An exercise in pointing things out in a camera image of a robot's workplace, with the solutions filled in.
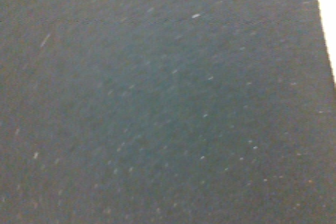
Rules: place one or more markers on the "beige woven placemat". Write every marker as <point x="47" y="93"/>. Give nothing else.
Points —
<point x="328" y="12"/>

